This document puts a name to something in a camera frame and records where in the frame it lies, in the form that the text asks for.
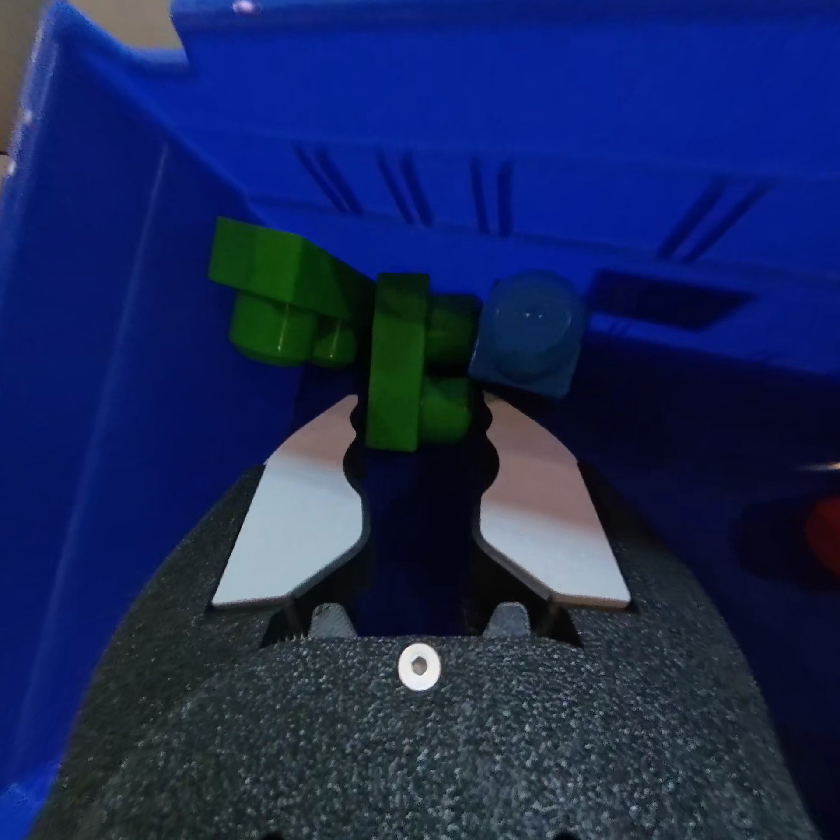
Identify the green mega block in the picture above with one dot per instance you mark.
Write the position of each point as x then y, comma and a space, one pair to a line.
394, 368
276, 282

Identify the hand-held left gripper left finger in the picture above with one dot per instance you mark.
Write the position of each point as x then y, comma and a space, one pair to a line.
295, 525

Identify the red single-stud mega block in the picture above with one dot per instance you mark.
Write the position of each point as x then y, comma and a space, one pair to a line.
824, 538

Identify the blue plastic storage bin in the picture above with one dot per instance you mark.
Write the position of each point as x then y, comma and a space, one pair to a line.
131, 460

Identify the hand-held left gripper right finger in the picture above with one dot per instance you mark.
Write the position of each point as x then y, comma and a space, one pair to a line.
551, 525

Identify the blue mega block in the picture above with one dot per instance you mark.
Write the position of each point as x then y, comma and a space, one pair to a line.
532, 335

